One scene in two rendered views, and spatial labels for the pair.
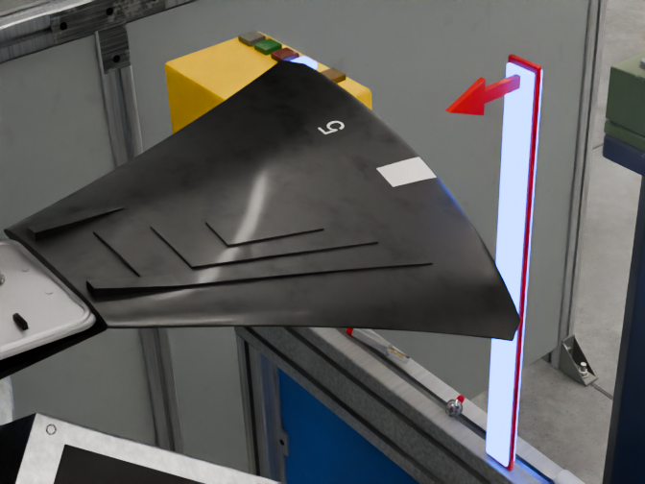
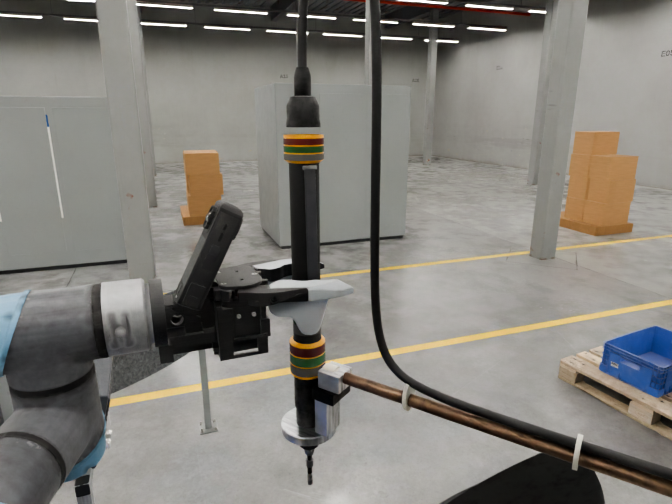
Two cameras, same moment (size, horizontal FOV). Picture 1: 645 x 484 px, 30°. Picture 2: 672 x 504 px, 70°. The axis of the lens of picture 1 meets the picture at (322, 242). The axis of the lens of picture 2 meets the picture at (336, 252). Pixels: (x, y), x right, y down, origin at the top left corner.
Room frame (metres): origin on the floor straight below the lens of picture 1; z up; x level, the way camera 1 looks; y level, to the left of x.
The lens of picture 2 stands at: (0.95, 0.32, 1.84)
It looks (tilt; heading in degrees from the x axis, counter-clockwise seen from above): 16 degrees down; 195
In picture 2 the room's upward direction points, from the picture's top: straight up
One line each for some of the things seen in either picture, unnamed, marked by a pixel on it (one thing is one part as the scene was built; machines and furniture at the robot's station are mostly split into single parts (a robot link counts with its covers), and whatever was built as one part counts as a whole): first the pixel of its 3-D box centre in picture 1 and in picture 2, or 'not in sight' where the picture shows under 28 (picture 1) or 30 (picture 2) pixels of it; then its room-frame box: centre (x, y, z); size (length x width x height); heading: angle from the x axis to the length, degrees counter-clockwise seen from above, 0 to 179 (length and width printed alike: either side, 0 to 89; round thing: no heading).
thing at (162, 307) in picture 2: not in sight; (211, 311); (0.52, 0.06, 1.63); 0.12 x 0.08 x 0.09; 127
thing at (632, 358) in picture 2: not in sight; (655, 359); (-2.42, 1.65, 0.25); 0.60 x 0.41 x 0.22; 132
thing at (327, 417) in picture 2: not in sight; (314, 397); (0.45, 0.16, 1.50); 0.09 x 0.07 x 0.10; 72
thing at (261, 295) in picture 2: not in sight; (267, 293); (0.51, 0.13, 1.66); 0.09 x 0.05 x 0.02; 105
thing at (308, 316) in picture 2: not in sight; (311, 308); (0.49, 0.17, 1.64); 0.09 x 0.03 x 0.06; 105
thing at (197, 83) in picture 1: (269, 129); not in sight; (0.90, 0.04, 1.02); 0.16 x 0.10 x 0.11; 37
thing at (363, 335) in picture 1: (370, 340); not in sight; (0.80, -0.04, 0.87); 0.08 x 0.01 x 0.01; 44
